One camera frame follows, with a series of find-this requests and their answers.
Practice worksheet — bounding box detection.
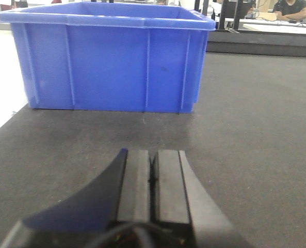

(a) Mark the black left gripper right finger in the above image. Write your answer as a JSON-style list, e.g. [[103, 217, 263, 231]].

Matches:
[[153, 150, 251, 247]]

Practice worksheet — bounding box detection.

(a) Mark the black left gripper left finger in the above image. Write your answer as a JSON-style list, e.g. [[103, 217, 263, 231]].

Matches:
[[1, 149, 150, 247]]

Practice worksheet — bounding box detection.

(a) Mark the black conveyor belt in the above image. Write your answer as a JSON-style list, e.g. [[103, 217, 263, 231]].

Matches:
[[0, 53, 306, 247]]

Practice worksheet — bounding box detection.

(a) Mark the blue plastic crate on conveyor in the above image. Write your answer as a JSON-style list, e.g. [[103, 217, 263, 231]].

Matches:
[[0, 2, 215, 113]]

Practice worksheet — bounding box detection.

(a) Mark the white desk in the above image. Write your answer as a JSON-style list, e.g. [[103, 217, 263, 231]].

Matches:
[[238, 19, 306, 35]]

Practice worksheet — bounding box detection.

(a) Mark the seated person in black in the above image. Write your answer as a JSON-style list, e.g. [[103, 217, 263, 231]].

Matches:
[[273, 0, 306, 21]]

